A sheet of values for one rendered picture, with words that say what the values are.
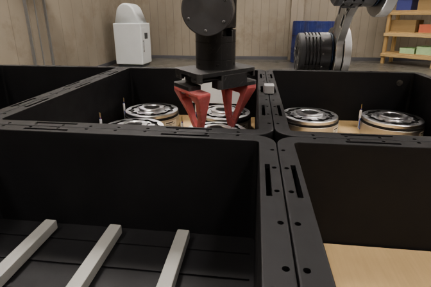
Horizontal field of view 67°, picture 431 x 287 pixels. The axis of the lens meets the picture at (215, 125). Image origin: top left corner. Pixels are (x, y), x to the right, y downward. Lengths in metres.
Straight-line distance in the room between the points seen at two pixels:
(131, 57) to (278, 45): 3.67
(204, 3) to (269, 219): 0.26
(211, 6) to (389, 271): 0.30
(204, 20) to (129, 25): 6.96
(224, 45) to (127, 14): 6.95
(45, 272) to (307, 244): 0.23
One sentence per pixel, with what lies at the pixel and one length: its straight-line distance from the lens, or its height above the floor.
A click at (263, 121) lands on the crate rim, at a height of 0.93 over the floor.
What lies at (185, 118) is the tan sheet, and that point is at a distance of 0.69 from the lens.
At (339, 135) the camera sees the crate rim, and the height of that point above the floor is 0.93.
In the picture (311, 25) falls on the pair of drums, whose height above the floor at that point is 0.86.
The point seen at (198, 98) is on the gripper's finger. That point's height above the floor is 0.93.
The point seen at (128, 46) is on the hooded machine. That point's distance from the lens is 7.38.
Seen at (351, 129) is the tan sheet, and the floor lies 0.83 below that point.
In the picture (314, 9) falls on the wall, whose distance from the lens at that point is 8.71.
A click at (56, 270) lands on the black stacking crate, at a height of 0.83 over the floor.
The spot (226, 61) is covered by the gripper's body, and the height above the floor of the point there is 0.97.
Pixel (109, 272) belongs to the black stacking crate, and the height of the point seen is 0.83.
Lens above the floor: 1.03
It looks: 18 degrees down
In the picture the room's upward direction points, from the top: straight up
